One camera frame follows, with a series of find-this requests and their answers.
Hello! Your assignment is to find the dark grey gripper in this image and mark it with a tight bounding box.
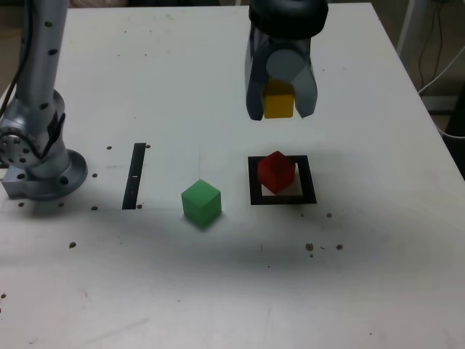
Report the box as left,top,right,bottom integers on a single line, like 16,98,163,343
244,28,320,122

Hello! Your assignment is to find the yellow cube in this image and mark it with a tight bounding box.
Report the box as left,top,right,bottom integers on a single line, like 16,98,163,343
262,79,295,119

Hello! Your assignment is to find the red cube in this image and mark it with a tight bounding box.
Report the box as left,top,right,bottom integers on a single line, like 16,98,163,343
256,150,295,195

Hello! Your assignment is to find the green cube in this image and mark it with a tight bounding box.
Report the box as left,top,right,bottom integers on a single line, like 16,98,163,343
180,178,222,229

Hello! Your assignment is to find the black tape square outline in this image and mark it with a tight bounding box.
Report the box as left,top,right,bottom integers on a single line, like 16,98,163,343
247,155,318,206

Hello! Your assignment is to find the black tape strip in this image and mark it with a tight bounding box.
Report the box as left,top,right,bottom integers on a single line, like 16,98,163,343
121,143,147,211

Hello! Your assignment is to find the white metal post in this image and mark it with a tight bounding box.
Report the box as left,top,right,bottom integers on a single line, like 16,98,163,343
396,0,419,63

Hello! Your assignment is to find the thin black cable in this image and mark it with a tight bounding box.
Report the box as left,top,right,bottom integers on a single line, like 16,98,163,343
432,1,445,80
417,1,438,87

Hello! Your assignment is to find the white cable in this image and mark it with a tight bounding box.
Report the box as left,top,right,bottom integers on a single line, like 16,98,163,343
434,116,465,140
417,47,465,96

